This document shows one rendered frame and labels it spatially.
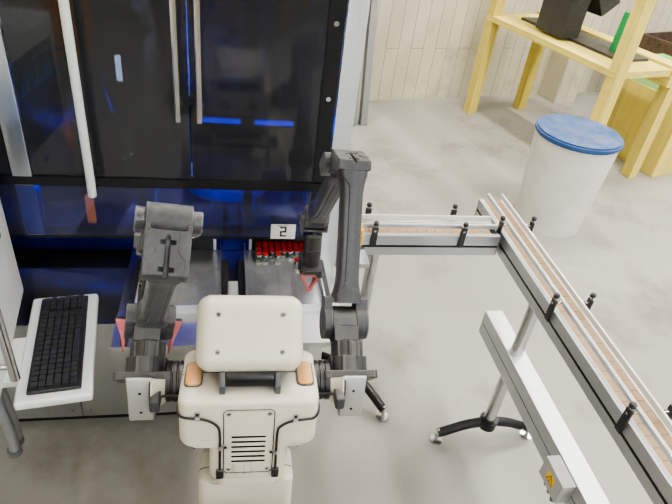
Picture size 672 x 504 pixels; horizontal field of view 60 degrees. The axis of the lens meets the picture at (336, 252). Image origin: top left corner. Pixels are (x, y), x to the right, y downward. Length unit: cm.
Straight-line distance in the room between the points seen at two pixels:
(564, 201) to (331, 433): 240
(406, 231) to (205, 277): 79
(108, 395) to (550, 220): 309
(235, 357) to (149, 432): 159
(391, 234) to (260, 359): 119
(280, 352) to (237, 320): 10
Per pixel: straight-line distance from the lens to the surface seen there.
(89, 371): 187
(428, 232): 230
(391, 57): 610
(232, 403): 118
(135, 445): 268
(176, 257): 99
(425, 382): 299
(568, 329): 204
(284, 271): 206
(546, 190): 426
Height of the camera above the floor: 214
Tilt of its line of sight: 35 degrees down
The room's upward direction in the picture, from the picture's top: 8 degrees clockwise
